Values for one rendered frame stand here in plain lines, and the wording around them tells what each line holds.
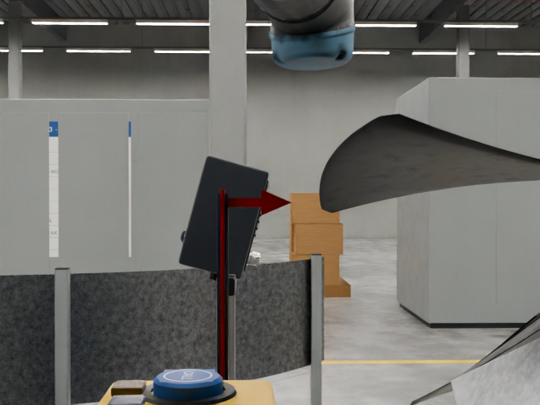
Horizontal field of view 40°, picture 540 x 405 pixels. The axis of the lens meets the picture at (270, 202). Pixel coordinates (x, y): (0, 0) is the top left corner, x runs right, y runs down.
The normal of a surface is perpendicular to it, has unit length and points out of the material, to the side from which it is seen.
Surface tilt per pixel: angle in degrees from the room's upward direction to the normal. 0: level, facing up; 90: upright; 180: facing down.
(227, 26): 90
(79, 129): 90
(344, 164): 162
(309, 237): 90
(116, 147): 90
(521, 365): 55
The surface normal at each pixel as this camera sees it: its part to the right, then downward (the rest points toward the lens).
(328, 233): 0.03, 0.01
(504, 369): -0.65, -0.57
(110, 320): 0.36, 0.00
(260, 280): 0.66, 0.00
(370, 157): -0.04, 0.96
